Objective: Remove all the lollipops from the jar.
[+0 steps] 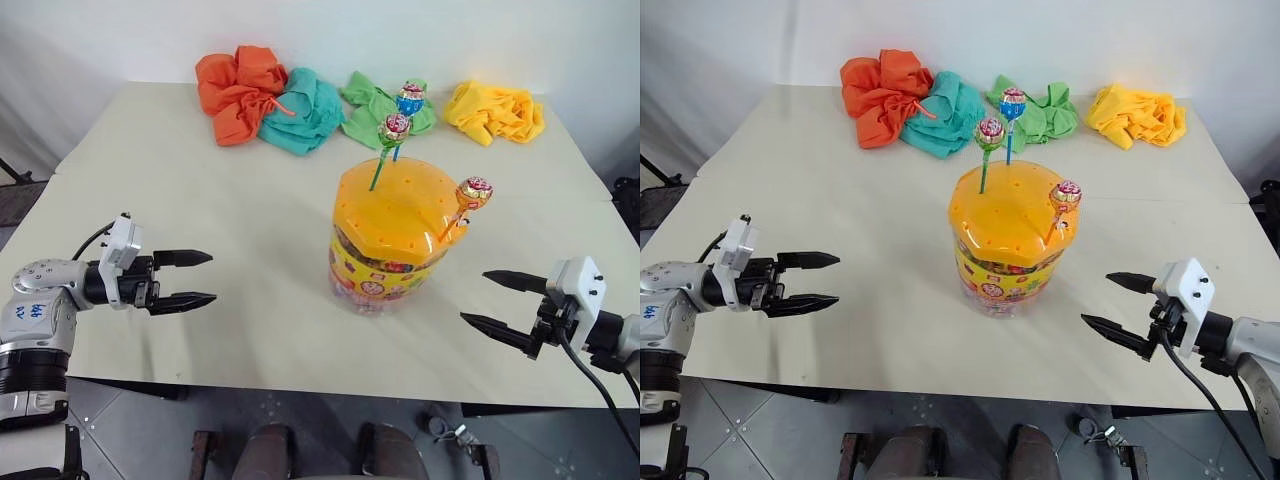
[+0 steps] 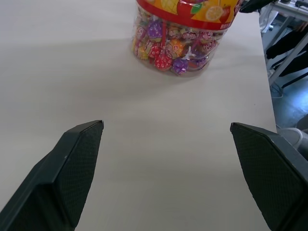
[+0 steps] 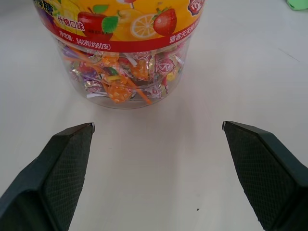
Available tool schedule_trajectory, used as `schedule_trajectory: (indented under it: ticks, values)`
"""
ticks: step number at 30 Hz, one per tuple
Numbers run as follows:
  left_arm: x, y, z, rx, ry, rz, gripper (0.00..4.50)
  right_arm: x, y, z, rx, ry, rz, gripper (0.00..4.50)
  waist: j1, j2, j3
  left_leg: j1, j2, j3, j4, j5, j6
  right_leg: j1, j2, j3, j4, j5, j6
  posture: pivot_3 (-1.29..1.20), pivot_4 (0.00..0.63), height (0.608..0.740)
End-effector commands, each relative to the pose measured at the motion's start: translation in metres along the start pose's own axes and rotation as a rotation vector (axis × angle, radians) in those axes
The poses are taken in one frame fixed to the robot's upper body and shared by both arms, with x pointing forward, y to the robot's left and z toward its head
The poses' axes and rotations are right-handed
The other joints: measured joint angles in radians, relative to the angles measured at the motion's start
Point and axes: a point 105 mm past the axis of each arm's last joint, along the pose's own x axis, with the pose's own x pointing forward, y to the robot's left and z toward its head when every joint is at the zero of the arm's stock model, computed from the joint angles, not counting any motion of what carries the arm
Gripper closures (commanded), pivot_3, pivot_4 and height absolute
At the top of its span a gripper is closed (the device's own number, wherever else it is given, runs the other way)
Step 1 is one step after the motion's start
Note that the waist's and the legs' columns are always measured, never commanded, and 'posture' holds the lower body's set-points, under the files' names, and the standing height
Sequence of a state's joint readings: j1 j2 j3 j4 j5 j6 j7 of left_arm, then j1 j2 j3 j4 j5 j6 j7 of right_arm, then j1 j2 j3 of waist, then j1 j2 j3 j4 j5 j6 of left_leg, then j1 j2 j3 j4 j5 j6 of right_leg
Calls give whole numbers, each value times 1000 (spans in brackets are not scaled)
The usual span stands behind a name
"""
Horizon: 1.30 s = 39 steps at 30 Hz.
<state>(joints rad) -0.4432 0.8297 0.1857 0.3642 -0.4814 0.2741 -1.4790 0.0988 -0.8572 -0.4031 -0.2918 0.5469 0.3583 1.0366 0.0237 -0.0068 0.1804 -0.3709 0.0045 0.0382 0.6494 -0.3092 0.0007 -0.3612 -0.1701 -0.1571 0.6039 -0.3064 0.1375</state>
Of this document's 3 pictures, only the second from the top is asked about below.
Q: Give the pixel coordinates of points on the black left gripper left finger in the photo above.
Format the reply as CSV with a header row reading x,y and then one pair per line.
x,y
60,173

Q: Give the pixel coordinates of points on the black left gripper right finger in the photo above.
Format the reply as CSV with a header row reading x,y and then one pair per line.
x,y
272,173

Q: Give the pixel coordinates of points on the purple candy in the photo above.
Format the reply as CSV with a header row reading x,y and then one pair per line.
x,y
155,30
180,65

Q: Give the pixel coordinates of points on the red candy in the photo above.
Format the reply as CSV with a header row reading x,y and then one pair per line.
x,y
162,62

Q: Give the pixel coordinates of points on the orange candy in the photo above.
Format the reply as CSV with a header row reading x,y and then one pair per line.
x,y
176,47

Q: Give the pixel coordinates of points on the clear lollipop jar red label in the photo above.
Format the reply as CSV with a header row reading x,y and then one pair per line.
x,y
192,16

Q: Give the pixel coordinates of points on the person in black trousers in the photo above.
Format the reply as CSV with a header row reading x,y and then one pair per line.
x,y
280,48

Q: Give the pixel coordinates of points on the black object behind table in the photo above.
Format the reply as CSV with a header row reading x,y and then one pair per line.
x,y
255,4

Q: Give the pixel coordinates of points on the grey metal desk frame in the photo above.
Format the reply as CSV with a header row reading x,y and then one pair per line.
x,y
288,51

